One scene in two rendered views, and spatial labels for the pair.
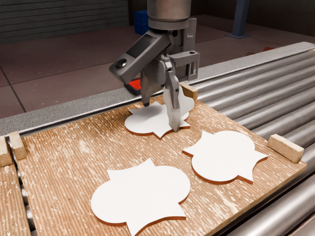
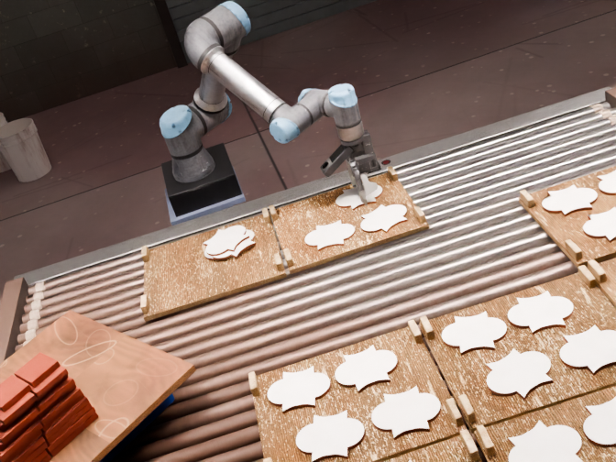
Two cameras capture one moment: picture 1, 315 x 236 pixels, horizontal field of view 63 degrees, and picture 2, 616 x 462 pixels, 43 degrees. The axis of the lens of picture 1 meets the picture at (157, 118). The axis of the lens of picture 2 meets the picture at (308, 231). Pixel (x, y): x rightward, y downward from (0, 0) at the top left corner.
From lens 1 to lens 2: 188 cm
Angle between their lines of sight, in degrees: 26
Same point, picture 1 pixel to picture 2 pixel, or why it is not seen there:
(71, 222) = (296, 246)
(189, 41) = (368, 147)
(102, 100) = (332, 181)
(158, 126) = (355, 201)
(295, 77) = (520, 150)
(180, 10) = (352, 136)
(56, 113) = (297, 192)
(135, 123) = (342, 200)
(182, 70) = (366, 165)
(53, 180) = (290, 230)
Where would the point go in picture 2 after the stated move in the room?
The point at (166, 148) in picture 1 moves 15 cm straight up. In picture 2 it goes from (354, 214) to (343, 171)
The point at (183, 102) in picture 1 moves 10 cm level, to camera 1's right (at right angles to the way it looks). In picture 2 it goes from (368, 185) to (401, 185)
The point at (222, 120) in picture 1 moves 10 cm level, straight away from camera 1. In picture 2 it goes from (402, 197) to (420, 180)
